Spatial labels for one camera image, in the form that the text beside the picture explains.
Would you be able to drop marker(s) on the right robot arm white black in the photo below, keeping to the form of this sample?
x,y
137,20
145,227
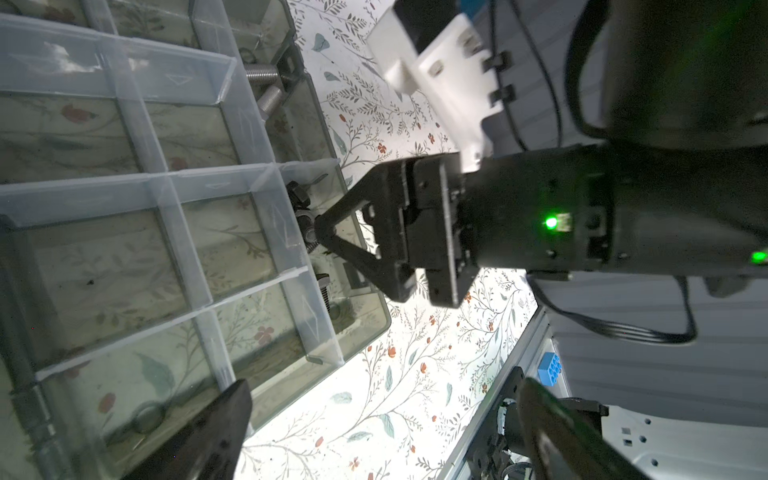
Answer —
x,y
673,96

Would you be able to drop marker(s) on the black bolt in organizer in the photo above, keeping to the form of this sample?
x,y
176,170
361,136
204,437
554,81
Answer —
x,y
301,202

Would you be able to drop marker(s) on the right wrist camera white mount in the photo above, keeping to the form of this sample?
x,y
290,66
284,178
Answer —
x,y
433,47

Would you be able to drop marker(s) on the silver bolts in organizer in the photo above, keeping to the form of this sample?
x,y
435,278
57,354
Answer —
x,y
268,88

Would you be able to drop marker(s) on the blue lego brick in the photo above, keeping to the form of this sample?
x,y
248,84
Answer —
x,y
549,369

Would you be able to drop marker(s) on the floral patterned table mat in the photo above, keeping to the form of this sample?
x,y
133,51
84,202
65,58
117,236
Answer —
x,y
397,409

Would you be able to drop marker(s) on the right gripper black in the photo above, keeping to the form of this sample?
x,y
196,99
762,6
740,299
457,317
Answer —
x,y
547,211

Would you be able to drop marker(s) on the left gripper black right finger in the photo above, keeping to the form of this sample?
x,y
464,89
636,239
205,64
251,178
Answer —
x,y
561,445

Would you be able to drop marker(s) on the clear green compartment organizer box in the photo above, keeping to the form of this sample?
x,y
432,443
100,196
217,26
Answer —
x,y
150,255

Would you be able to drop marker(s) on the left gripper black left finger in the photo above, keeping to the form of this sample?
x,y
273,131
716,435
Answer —
x,y
209,446

